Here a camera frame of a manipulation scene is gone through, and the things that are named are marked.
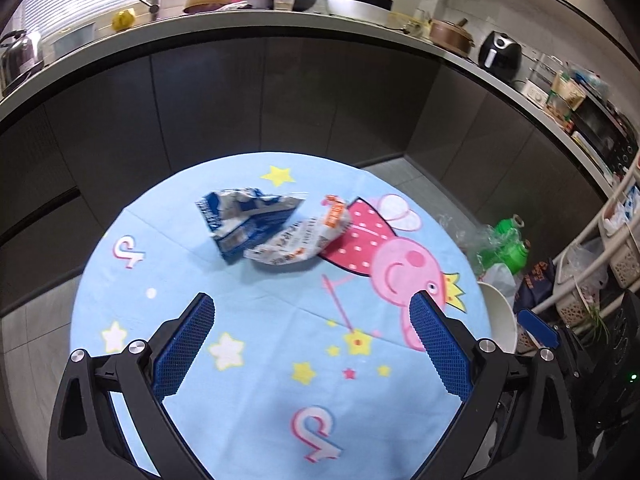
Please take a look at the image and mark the brown clay pot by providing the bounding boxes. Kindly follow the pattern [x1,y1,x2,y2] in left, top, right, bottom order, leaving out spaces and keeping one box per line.
[428,17,476,57]

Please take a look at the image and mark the navy shopping bag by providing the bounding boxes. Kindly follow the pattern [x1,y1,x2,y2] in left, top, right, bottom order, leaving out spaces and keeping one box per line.
[512,259,558,313]

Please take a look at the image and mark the steel kettle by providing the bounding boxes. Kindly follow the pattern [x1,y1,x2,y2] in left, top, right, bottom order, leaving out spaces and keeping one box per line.
[0,30,47,92]

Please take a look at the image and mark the white small appliance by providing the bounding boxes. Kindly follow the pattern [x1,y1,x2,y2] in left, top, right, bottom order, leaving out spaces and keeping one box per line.
[519,55,562,107]

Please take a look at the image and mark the grey kitchen cabinets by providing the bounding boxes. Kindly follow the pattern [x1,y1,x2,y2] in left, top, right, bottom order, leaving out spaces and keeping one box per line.
[0,35,613,316]

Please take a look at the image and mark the shallow brown bowl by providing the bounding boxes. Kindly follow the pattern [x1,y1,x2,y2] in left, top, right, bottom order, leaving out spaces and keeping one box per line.
[182,0,234,15]

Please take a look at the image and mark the yellow fruit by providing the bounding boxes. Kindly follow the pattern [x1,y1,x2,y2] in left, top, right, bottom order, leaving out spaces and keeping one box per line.
[111,9,137,34]

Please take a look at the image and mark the white plastic bag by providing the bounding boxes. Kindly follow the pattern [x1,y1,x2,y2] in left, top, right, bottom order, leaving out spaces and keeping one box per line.
[484,264,522,306]

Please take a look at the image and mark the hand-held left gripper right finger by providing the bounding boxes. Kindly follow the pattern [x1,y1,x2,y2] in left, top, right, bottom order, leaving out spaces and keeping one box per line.
[409,290,580,480]

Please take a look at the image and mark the white plastic storage rack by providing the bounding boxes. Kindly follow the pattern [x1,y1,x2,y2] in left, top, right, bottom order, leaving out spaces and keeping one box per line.
[542,150,640,326]

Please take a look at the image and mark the green and white food boxes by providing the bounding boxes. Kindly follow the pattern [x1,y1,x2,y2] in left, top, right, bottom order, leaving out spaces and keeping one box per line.
[546,69,587,128]

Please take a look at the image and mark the blue cartoon tablecloth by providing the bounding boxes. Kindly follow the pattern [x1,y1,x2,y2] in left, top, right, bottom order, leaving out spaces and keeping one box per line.
[70,151,493,480]

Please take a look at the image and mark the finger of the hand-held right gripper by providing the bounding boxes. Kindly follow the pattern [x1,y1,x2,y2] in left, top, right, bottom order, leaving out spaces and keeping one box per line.
[516,308,584,377]

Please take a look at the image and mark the black air fryer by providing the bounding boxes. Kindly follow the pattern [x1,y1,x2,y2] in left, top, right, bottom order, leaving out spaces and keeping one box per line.
[478,31,524,82]

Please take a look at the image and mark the green plastic bottle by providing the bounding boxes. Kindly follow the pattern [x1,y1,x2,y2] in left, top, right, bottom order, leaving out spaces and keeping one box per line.
[492,214,525,256]
[492,239,532,273]

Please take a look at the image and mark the blue and white wrapper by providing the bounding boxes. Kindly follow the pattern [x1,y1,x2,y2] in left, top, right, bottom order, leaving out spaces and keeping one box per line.
[195,187,307,265]

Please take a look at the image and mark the white kitchen countertop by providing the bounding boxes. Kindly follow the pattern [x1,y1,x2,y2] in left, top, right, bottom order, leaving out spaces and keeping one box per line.
[0,10,621,198]

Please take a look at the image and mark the black microwave oven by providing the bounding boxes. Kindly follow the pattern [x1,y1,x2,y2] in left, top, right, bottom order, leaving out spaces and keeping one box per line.
[570,91,639,177]

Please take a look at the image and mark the white and orange wrapper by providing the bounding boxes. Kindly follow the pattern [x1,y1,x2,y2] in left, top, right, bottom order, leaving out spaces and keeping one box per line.
[243,195,352,267]

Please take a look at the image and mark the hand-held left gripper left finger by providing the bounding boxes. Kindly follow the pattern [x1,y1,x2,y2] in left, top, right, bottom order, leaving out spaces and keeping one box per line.
[46,291,216,480]

